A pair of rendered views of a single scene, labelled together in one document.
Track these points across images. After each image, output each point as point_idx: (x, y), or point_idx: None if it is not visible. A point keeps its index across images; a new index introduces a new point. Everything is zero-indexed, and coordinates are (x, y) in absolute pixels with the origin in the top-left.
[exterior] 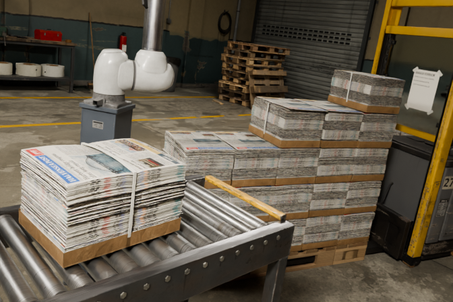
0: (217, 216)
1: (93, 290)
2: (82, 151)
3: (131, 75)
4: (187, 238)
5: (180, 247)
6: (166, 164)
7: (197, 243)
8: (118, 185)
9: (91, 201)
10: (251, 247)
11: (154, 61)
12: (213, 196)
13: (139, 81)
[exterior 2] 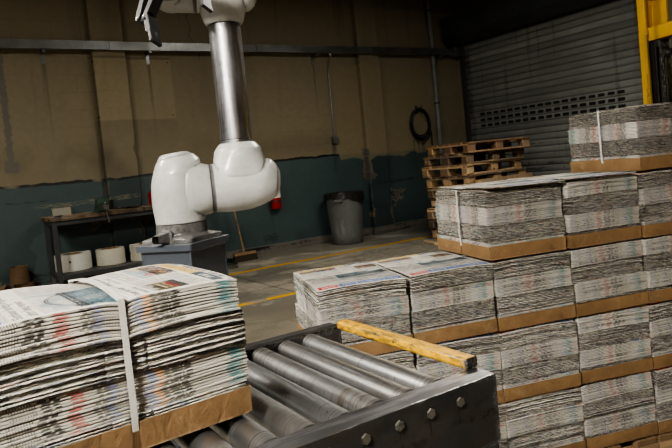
0: (345, 381)
1: None
2: (57, 289)
3: (207, 186)
4: (271, 425)
5: (248, 441)
6: (194, 282)
7: (285, 432)
8: (88, 328)
9: (33, 363)
10: (396, 424)
11: (239, 156)
12: (344, 351)
13: (221, 194)
